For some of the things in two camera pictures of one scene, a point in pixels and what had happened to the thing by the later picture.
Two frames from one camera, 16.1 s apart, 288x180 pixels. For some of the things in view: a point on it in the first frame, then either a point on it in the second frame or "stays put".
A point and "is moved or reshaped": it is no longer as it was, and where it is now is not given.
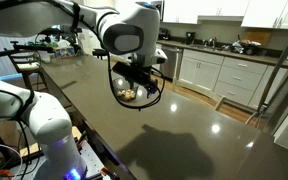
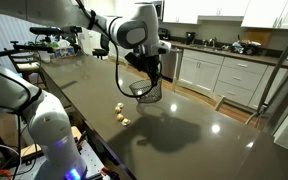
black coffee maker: x=190 y=37 stays put
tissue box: x=64 y=52 stays put
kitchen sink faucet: x=210 y=43 stays put
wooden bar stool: x=30 y=63 stays put
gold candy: x=127 y=94 to x=117 y=110
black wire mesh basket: x=128 y=93 is moved or reshaped
